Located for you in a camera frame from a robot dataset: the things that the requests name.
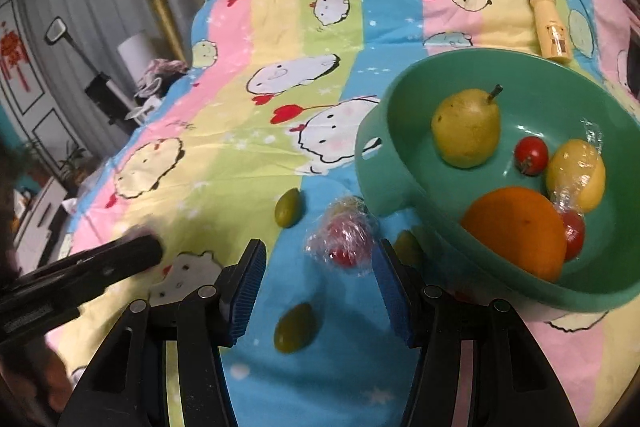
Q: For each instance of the potted plant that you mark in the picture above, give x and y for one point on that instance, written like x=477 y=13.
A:
x=76 y=166

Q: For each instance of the red chinese knot decoration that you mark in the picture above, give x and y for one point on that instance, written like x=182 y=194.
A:
x=13 y=55

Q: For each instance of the yellow lemon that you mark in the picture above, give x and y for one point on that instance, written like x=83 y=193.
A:
x=575 y=176

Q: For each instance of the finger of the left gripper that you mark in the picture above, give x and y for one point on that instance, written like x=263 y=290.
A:
x=84 y=276

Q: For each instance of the orange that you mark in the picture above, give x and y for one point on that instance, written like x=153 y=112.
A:
x=522 y=226

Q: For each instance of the white cylinder lamp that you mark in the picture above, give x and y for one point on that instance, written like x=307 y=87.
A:
x=137 y=52

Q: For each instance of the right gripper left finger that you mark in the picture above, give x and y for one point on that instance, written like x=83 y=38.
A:
x=237 y=288

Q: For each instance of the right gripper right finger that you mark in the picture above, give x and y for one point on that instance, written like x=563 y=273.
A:
x=410 y=303

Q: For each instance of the green pear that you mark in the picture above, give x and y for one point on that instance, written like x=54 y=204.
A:
x=466 y=127

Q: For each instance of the person left hand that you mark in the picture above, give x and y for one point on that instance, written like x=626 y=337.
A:
x=35 y=373

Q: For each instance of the colourful cartoon striped sheet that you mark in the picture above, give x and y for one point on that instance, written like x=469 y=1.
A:
x=278 y=108

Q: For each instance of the yellow bear bottle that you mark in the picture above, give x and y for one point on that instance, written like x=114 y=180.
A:
x=550 y=31

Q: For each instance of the small green olive fruit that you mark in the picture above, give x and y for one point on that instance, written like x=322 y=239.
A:
x=288 y=209

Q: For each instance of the red cherry tomato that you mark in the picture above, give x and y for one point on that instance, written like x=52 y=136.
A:
x=531 y=156

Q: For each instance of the green plastic bowl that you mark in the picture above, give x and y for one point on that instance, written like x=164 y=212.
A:
x=398 y=168

